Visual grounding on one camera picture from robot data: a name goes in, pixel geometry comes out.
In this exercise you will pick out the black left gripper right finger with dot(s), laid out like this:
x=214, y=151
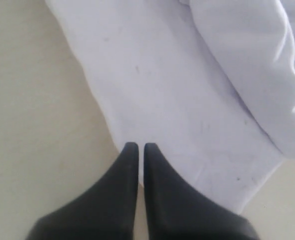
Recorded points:
x=176, y=211

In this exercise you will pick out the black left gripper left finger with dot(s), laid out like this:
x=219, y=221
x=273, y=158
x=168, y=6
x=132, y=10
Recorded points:
x=106, y=211

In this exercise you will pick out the white t-shirt red lettering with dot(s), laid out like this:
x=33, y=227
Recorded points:
x=211, y=82

